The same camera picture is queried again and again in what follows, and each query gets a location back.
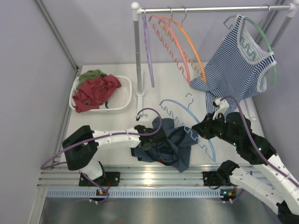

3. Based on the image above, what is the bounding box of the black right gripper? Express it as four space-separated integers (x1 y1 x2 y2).
192 111 239 146

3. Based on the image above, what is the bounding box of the light blue hanger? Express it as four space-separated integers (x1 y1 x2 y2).
159 93 217 163

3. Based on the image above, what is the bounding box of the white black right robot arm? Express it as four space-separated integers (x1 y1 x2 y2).
192 112 299 224

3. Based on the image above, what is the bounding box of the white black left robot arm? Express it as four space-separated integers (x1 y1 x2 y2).
62 125 167 187

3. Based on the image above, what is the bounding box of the blue white striped tank top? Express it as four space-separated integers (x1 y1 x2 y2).
190 15 277 115

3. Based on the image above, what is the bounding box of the green hanger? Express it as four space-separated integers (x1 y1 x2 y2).
223 15 277 85

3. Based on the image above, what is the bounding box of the pink hanger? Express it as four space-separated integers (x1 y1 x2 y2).
148 14 191 84

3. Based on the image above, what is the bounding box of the purple hanger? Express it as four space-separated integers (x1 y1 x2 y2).
142 13 155 88

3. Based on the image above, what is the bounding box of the white laundry basket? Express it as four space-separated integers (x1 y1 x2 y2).
69 76 132 113

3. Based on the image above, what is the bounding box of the red shirt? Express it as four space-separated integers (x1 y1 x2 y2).
72 75 122 113

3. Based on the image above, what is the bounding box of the olive green shirt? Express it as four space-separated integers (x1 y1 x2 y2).
78 70 107 87

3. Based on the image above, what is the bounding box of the metal clothes rack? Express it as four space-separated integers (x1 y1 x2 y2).
130 1 299 122

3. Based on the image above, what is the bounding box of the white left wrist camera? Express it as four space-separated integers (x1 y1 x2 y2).
135 113 149 122

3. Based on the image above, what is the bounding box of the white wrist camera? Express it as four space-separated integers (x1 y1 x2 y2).
135 113 149 122
213 98 229 120

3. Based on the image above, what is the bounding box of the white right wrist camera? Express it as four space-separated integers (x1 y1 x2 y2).
213 98 229 120

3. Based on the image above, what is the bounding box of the white slotted cable duct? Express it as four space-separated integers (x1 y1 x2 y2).
47 189 223 198

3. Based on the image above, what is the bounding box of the aluminium mounting rail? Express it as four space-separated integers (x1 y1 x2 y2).
37 164 219 188

